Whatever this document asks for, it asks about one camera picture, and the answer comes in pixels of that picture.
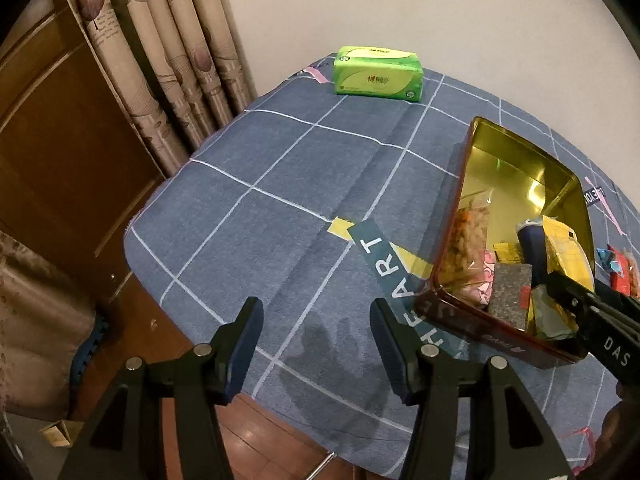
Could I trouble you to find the blue candy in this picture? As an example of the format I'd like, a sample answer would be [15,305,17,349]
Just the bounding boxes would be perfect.
[597,247,624,275]

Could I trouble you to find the blue checked tablecloth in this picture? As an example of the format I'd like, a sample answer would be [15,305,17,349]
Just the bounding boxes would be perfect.
[124,58,639,478]

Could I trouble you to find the dark seaweed snack packet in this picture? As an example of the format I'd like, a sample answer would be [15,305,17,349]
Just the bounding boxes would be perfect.
[488,263,533,330]

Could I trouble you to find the clear pack orange biscuits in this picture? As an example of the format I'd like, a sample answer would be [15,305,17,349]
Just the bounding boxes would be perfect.
[627,252,640,299]

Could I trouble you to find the red gold toffee tin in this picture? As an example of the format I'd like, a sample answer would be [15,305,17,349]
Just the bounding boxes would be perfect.
[416,117,594,368]

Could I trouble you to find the yellow snack bag front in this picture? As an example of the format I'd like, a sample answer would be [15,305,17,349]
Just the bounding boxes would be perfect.
[492,242,526,264]

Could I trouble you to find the yellow snack bag silver seam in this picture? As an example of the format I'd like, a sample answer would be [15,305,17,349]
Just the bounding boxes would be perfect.
[527,216,594,340]

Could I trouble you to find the pink patterned candy box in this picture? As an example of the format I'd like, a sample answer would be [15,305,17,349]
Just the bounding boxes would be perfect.
[459,250,496,310]

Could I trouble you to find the green tissue pack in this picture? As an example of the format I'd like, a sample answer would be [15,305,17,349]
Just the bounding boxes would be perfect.
[333,46,423,102]

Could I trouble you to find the blue white snack pack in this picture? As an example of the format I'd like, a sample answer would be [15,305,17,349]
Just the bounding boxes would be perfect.
[516,218,548,288]

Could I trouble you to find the brown wooden cabinet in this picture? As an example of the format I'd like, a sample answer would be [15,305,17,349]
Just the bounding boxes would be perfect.
[0,0,196,411]

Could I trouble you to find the clear bag brown snacks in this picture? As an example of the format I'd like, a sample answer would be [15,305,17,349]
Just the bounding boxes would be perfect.
[437,188,494,288]

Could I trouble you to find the red snack packet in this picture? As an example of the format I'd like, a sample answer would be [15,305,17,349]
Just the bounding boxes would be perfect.
[611,249,632,296]

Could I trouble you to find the small cardboard box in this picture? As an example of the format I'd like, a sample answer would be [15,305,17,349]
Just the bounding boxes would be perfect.
[39,419,84,448]

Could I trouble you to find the beige patterned curtain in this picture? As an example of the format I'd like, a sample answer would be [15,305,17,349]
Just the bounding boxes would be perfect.
[67,0,252,176]

